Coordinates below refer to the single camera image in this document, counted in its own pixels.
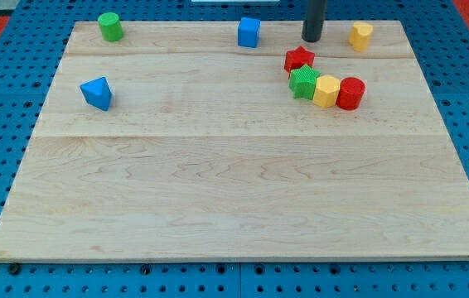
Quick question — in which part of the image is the blue cube block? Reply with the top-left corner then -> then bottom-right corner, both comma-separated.
237,17 -> 261,48

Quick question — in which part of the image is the green star block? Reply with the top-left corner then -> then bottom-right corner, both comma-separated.
288,65 -> 321,100

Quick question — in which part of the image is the green cylinder block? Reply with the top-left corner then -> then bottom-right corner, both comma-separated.
97,12 -> 124,42

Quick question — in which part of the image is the red cylinder block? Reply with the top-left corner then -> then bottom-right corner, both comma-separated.
336,77 -> 365,110

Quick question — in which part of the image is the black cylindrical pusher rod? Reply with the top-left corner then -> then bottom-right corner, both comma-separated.
302,0 -> 328,42

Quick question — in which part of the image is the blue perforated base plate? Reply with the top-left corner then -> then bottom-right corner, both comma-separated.
0,1 -> 469,297

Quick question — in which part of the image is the wooden board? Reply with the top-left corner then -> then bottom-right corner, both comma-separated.
0,21 -> 469,263

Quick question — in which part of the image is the yellow hexagon block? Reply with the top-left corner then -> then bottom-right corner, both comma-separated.
312,74 -> 341,108

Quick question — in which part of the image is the yellow heart block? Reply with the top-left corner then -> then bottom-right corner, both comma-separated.
349,21 -> 374,52

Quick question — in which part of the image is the red star block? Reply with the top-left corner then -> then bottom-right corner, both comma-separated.
283,46 -> 316,74

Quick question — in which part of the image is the blue triangle block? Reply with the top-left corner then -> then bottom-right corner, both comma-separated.
80,77 -> 113,112

